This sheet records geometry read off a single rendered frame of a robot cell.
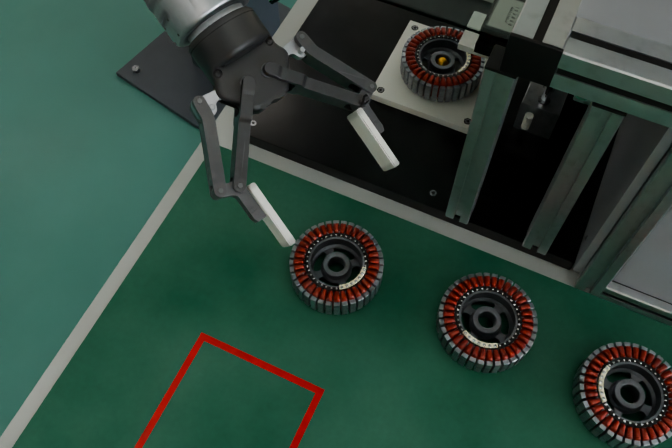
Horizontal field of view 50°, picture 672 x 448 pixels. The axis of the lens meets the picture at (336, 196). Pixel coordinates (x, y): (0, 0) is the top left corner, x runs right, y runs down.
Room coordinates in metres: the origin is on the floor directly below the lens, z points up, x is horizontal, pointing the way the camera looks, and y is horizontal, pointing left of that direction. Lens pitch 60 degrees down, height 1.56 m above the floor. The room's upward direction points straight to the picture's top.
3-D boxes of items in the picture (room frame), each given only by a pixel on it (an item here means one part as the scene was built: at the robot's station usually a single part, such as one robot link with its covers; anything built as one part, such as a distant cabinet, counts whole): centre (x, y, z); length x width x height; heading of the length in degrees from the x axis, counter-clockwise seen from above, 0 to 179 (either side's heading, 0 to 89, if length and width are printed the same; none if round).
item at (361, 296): (0.37, 0.00, 0.77); 0.11 x 0.11 x 0.04
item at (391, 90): (0.66, -0.14, 0.78); 0.15 x 0.15 x 0.01; 65
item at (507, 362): (0.30, -0.17, 0.77); 0.11 x 0.11 x 0.04
